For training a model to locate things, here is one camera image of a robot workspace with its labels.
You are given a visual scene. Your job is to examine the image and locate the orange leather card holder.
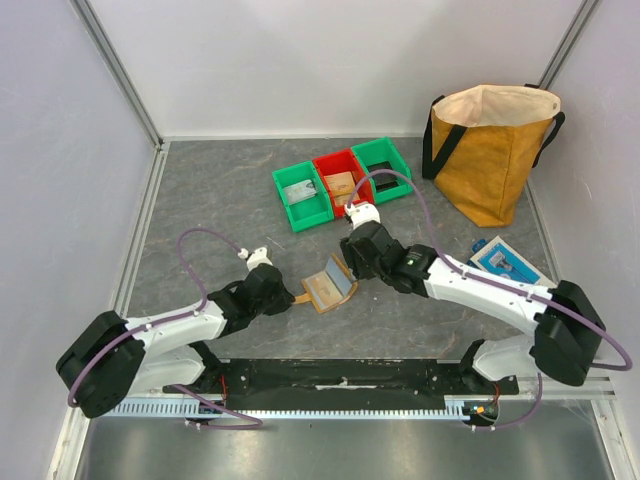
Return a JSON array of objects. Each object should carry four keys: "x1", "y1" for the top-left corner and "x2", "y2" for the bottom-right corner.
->
[{"x1": 294, "y1": 253, "x2": 358, "y2": 314}]

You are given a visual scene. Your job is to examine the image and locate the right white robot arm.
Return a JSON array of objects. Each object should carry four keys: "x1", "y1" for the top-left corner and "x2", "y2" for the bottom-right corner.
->
[{"x1": 340, "y1": 221, "x2": 604, "y2": 394}]

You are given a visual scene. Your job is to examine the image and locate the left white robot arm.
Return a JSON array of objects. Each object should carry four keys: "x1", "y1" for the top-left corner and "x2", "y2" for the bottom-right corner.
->
[{"x1": 56, "y1": 264, "x2": 295, "y2": 418}]

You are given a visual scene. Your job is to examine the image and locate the brown cards in red bin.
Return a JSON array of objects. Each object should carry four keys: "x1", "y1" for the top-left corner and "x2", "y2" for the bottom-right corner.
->
[{"x1": 325, "y1": 171, "x2": 356, "y2": 207}]

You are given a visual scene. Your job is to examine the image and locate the left green plastic bin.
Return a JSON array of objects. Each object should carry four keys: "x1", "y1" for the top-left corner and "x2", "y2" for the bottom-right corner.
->
[{"x1": 272, "y1": 161, "x2": 334, "y2": 233}]

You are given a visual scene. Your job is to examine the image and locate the green plastic bin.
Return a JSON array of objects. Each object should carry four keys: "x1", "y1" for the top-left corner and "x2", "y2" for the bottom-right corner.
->
[
  {"x1": 272, "y1": 161, "x2": 334, "y2": 233},
  {"x1": 351, "y1": 137, "x2": 412, "y2": 204}
]

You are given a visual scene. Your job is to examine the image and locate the black wallet in bin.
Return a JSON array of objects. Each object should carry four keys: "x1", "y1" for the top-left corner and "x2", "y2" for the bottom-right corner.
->
[{"x1": 368, "y1": 161, "x2": 399, "y2": 192}]

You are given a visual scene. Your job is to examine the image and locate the red plastic bin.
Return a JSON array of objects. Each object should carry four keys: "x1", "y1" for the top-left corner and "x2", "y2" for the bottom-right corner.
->
[{"x1": 312, "y1": 149, "x2": 366, "y2": 218}]

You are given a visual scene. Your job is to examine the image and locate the right green plastic bin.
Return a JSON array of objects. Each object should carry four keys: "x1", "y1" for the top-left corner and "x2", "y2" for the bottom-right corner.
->
[{"x1": 351, "y1": 137, "x2": 412, "y2": 204}]

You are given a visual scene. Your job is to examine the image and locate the blue razor package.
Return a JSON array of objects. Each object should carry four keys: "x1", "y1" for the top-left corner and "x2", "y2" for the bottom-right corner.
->
[{"x1": 467, "y1": 236, "x2": 556, "y2": 288}]

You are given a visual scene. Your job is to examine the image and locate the mustard tote bag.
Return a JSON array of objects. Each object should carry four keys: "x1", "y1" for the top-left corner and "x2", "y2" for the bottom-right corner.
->
[{"x1": 421, "y1": 84, "x2": 566, "y2": 228}]

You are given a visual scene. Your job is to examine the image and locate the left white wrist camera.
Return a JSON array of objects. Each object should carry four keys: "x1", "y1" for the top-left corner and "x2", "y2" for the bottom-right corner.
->
[{"x1": 237, "y1": 246, "x2": 273, "y2": 271}]

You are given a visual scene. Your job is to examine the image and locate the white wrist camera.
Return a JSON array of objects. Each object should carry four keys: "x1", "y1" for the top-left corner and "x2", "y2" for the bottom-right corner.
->
[
  {"x1": 237, "y1": 246, "x2": 273, "y2": 271},
  {"x1": 345, "y1": 202, "x2": 380, "y2": 229}
]

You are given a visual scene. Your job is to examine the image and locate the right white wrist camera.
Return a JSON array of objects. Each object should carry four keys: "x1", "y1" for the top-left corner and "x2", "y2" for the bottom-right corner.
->
[{"x1": 345, "y1": 202, "x2": 380, "y2": 229}]

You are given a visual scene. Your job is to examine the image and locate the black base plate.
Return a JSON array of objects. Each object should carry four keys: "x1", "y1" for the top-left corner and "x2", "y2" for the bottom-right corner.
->
[{"x1": 188, "y1": 359, "x2": 519, "y2": 411}]

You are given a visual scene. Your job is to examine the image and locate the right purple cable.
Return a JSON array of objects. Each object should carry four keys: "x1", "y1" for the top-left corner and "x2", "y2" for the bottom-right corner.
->
[{"x1": 344, "y1": 169, "x2": 634, "y2": 432}]

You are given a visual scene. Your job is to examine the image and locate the purple cable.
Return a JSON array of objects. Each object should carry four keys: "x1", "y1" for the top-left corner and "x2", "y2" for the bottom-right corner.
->
[
  {"x1": 344, "y1": 169, "x2": 634, "y2": 432},
  {"x1": 67, "y1": 228, "x2": 265, "y2": 430}
]

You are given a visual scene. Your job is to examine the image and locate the slotted cable duct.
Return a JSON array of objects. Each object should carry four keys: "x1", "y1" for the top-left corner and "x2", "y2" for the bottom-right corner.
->
[{"x1": 105, "y1": 396, "x2": 477, "y2": 421}]

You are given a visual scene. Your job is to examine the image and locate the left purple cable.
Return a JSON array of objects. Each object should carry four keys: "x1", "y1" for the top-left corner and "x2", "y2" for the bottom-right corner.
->
[{"x1": 67, "y1": 228, "x2": 265, "y2": 430}]

